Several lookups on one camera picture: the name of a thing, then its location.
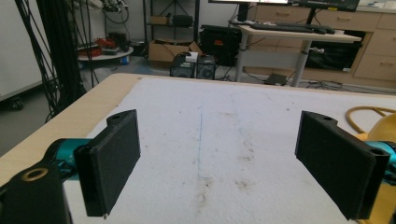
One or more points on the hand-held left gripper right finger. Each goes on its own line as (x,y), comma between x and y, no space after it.
(336,161)

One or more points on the black keyboard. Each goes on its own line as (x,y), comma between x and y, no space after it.
(280,28)

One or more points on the wide black monitor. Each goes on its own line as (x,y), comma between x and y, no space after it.
(327,4)

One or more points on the black bag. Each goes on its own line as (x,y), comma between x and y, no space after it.
(182,20)

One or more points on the black power adapter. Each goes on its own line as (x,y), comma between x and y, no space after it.
(275,79)

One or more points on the black metal shelf rack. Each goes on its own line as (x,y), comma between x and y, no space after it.
(196,18)

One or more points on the small black computer unit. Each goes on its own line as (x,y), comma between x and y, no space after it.
(182,67)
(206,67)

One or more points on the white desk with light top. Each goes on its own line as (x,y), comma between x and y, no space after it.
(327,36)

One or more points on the yellow rounded plastic object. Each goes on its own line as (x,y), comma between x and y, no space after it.
(385,129)

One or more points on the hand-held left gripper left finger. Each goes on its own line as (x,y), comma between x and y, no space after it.
(109,161)

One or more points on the white foam mat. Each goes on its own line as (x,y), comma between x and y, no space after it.
(218,124)

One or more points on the light wooden drawer cabinet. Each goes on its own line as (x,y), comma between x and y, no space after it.
(379,46)

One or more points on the computer monitor on stand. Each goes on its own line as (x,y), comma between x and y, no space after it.
(244,11)

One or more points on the white rolling panel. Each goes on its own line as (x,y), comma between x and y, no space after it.
(15,46)

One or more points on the round white low table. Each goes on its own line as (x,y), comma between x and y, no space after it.
(106,57)

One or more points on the black equipment case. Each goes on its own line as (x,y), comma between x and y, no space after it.
(219,43)

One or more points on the open cardboard box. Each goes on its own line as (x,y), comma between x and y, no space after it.
(162,51)

